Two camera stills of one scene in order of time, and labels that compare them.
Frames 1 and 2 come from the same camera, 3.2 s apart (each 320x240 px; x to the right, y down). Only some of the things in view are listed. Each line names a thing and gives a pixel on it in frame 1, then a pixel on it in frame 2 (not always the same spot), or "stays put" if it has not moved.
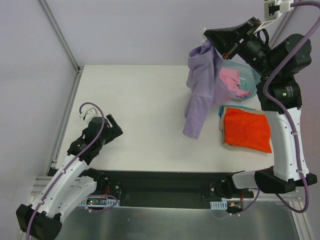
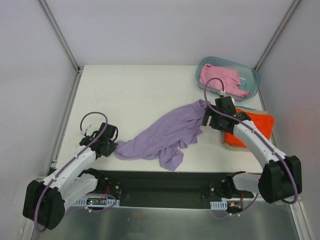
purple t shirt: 205,87 to 164,137
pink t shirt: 231,77 stays put
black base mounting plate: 168,189 stays put
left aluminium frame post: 60,35 stays put
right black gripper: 240,38 to 208,118
